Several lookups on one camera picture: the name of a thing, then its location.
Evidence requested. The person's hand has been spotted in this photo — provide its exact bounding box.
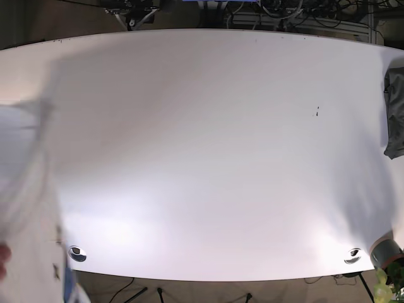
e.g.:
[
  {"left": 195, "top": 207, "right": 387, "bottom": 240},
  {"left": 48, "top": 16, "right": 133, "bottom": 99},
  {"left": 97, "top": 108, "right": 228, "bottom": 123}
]
[{"left": 0, "top": 243, "right": 12, "bottom": 281}]

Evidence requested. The white printed T-shirt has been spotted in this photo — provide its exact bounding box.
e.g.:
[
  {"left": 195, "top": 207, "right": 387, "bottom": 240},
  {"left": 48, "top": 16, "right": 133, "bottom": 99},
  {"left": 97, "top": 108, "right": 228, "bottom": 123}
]
[{"left": 1, "top": 100, "right": 90, "bottom": 302}]

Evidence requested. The dark grey T-shirt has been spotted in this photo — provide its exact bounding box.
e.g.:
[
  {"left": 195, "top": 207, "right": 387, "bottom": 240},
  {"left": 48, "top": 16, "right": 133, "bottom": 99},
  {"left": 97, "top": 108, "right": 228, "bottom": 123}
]
[{"left": 384, "top": 67, "right": 404, "bottom": 159}]

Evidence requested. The grey plant pot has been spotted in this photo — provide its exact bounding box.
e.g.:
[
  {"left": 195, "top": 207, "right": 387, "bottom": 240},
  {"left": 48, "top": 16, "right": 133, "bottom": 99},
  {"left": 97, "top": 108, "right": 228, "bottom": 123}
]
[{"left": 369, "top": 237, "right": 403, "bottom": 270}]

